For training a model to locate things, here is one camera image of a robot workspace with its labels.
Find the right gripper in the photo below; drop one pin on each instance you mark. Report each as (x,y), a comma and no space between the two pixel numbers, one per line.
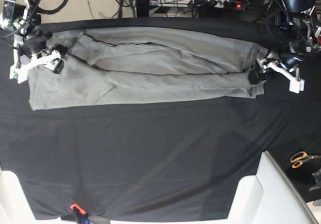
(33,52)

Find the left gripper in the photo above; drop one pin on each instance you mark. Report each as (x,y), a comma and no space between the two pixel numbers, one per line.
(285,63)

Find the grey T-shirt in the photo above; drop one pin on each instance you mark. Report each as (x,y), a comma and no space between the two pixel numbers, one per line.
(138,65)

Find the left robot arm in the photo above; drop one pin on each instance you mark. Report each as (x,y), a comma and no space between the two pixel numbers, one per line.
(294,25)

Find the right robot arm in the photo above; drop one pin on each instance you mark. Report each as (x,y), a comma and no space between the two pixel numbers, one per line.
(22,20)

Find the white power strip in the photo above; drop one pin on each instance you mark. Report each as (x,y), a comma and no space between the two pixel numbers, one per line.
(234,4)

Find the black metal stand pole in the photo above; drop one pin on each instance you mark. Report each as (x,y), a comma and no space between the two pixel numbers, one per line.
(142,8)

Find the black tool right edge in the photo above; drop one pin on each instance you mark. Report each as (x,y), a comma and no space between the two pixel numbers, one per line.
(316,175)

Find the black table cloth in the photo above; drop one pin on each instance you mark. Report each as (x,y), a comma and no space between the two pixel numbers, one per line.
(168,161)

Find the white chair right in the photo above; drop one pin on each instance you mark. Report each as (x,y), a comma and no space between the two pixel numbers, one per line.
(268,197)

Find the white chair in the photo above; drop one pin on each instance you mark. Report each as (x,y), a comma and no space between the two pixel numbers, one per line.
(14,205)
(268,197)

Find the white chair left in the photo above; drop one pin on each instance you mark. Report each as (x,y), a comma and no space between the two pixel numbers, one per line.
(14,205)

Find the red blue clamp bottom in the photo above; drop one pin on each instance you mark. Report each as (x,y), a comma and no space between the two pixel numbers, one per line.
(80,215)

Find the orange handled scissors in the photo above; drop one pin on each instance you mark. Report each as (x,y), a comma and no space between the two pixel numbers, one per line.
(300,158)

